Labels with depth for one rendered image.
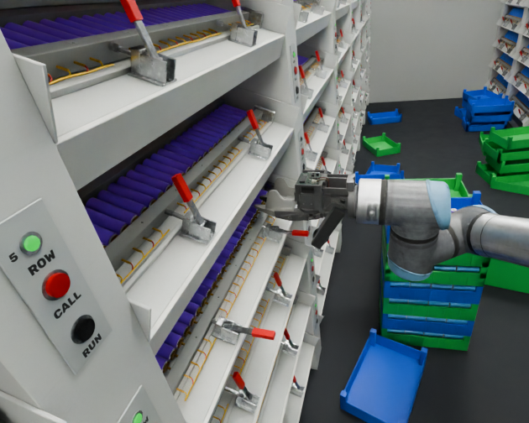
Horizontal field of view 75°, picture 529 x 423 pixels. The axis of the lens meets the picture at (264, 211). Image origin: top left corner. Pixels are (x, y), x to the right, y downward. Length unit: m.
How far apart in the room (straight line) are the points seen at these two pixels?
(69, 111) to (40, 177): 0.07
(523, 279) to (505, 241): 1.06
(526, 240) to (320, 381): 0.90
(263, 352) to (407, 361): 0.77
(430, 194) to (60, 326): 0.58
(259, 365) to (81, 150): 0.61
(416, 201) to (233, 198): 0.33
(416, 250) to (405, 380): 0.76
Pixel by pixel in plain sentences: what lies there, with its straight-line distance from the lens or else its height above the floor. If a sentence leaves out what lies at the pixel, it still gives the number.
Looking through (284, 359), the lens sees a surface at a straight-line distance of 1.03.
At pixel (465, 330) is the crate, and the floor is 0.11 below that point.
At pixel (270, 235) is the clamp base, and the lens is 0.76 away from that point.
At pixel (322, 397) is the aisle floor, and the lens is 1.37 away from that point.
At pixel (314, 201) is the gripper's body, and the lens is 0.69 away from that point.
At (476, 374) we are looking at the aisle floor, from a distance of 1.50.
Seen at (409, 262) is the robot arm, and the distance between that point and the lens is 0.75.
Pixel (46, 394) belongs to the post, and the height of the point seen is 0.98.
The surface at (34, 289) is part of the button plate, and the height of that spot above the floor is 1.05.
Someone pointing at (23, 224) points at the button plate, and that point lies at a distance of 0.25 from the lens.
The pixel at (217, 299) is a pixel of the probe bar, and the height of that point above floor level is 0.77.
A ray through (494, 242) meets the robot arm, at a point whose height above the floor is 0.75.
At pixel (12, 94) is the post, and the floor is 1.16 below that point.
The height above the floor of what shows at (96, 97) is 1.13.
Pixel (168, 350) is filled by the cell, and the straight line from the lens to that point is 0.55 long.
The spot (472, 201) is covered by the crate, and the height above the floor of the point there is 0.53.
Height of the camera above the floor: 1.18
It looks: 31 degrees down
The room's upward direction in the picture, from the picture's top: 9 degrees counter-clockwise
